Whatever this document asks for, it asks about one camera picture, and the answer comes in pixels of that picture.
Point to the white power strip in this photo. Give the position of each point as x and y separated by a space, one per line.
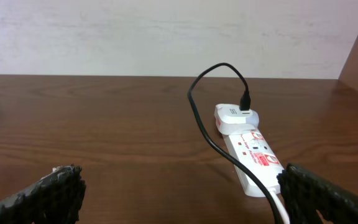
252 150

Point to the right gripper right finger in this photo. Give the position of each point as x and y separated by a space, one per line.
310 198

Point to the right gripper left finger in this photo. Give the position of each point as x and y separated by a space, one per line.
56 199

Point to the white USB charger adapter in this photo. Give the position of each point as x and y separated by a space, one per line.
230 120

